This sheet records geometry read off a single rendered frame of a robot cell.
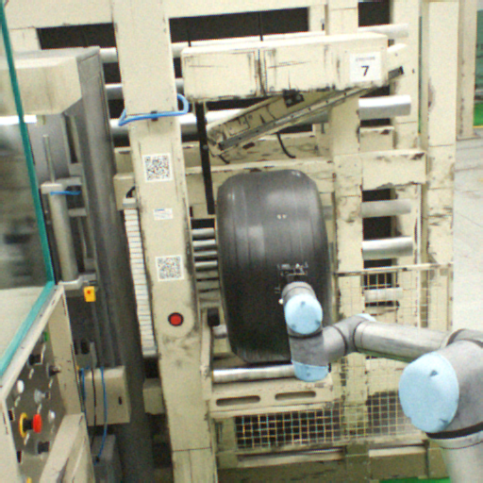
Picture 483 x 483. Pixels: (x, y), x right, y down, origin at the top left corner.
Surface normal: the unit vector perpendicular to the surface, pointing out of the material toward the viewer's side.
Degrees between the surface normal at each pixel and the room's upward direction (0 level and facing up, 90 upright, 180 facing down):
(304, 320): 84
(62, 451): 0
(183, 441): 90
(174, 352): 90
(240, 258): 66
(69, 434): 0
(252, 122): 90
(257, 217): 42
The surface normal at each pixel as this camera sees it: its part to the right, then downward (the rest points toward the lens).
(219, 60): 0.04, 0.32
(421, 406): -0.85, 0.11
